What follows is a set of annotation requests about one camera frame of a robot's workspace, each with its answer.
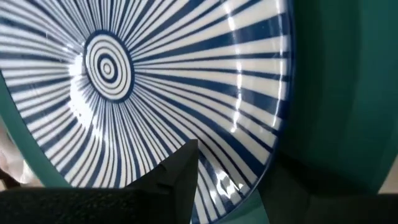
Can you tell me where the large teal plate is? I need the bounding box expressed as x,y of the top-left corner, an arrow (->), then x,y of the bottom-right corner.
0,0 -> 398,224

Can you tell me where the blue white striped plate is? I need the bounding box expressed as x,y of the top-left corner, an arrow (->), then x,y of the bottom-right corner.
0,0 -> 296,224

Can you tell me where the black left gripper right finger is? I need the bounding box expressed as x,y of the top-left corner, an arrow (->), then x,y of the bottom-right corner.
259,152 -> 398,224

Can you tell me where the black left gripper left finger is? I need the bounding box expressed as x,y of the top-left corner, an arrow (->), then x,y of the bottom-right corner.
0,139 -> 200,224

